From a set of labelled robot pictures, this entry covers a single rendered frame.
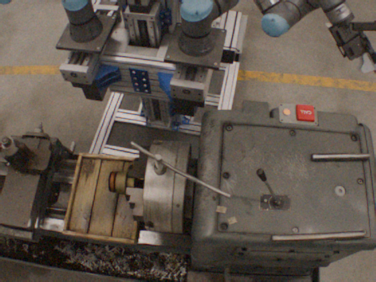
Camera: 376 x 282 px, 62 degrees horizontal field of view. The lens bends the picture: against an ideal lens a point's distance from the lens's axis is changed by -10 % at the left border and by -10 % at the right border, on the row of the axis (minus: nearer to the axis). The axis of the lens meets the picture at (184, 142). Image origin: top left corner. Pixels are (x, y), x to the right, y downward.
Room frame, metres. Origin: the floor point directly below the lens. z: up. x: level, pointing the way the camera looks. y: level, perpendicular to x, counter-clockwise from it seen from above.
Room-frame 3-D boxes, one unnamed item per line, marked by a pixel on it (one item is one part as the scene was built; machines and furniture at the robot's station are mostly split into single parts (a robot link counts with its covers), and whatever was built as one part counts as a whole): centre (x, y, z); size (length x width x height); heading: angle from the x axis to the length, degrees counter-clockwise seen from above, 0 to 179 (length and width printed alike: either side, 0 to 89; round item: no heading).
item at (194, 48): (1.00, -0.07, 1.21); 0.15 x 0.15 x 0.10
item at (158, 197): (0.42, 0.08, 1.08); 0.32 x 0.09 x 0.32; 172
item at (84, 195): (0.46, 0.33, 0.89); 0.36 x 0.30 x 0.04; 172
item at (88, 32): (1.13, 0.41, 1.21); 0.15 x 0.15 x 0.10
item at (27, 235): (0.52, 0.73, 0.90); 0.47 x 0.30 x 0.06; 172
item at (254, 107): (0.60, -0.24, 1.24); 0.09 x 0.08 x 0.03; 82
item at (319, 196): (0.38, -0.33, 1.06); 0.59 x 0.48 x 0.39; 82
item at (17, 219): (0.53, 0.68, 0.95); 0.43 x 0.17 x 0.05; 172
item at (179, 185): (0.41, 0.02, 1.08); 0.31 x 0.03 x 0.31; 172
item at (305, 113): (0.58, -0.41, 1.26); 0.06 x 0.06 x 0.02; 82
